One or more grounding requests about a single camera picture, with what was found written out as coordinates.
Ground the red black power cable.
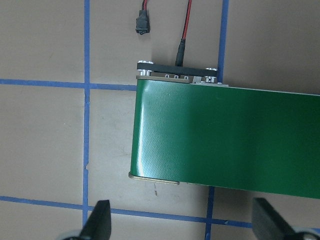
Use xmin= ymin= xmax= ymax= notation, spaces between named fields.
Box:
xmin=134 ymin=0 xmax=193 ymax=67

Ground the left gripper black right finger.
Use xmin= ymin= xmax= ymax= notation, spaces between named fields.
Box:
xmin=251 ymin=198 xmax=297 ymax=240

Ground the green conveyor belt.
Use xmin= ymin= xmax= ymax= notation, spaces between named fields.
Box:
xmin=129 ymin=61 xmax=320 ymax=199

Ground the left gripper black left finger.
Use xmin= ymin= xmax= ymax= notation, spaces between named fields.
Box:
xmin=78 ymin=200 xmax=112 ymax=240

